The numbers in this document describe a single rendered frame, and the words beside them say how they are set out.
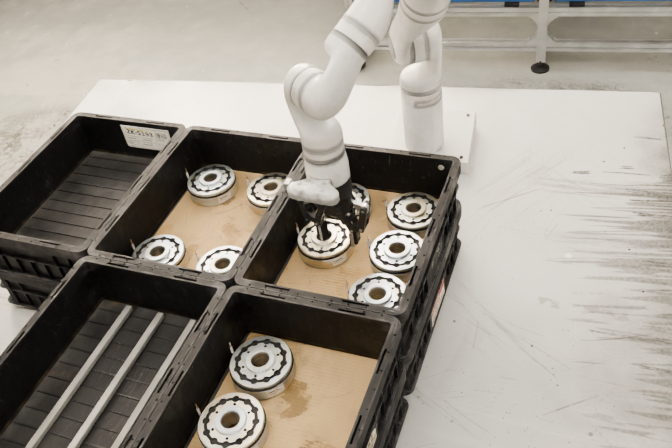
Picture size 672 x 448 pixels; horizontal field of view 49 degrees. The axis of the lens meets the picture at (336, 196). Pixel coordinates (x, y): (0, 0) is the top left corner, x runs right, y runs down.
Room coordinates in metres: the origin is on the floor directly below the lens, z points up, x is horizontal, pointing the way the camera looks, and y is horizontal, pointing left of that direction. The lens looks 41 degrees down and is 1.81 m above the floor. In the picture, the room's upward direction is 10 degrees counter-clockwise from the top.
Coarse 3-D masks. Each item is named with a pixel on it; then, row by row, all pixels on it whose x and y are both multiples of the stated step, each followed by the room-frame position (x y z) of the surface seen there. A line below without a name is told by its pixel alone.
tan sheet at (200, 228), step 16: (240, 176) 1.27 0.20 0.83; (256, 176) 1.26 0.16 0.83; (240, 192) 1.21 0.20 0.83; (176, 208) 1.20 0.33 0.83; (192, 208) 1.19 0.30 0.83; (208, 208) 1.18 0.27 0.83; (224, 208) 1.17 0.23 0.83; (240, 208) 1.16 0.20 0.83; (176, 224) 1.14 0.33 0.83; (192, 224) 1.14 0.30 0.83; (208, 224) 1.13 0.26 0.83; (224, 224) 1.12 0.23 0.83; (240, 224) 1.11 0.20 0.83; (256, 224) 1.10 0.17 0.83; (192, 240) 1.09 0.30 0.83; (208, 240) 1.08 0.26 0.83; (224, 240) 1.07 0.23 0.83; (240, 240) 1.06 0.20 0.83; (192, 256) 1.04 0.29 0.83
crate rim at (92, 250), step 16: (192, 128) 1.33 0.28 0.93; (208, 128) 1.32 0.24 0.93; (176, 144) 1.29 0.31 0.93; (160, 160) 1.23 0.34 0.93; (288, 176) 1.11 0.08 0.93; (128, 208) 1.10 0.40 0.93; (272, 208) 1.03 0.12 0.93; (112, 224) 1.06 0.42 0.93; (96, 240) 1.02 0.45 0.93; (96, 256) 0.98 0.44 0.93; (112, 256) 0.97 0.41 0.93; (128, 256) 0.96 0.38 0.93; (240, 256) 0.92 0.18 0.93; (176, 272) 0.90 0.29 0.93; (192, 272) 0.90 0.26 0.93; (208, 272) 0.89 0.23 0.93
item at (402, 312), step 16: (352, 144) 1.18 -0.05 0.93; (432, 160) 1.09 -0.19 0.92; (448, 160) 1.08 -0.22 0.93; (448, 176) 1.03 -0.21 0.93; (448, 192) 0.99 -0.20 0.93; (272, 224) 0.98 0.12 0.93; (256, 240) 0.95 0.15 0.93; (432, 240) 0.88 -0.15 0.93; (256, 256) 0.92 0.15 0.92; (240, 272) 0.88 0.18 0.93; (416, 272) 0.81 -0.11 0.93; (256, 288) 0.84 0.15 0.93; (272, 288) 0.83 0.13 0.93; (288, 288) 0.82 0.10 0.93; (416, 288) 0.79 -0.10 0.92; (336, 304) 0.77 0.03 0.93; (352, 304) 0.77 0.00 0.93; (368, 304) 0.76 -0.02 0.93; (400, 304) 0.75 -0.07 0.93; (400, 320) 0.73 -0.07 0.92
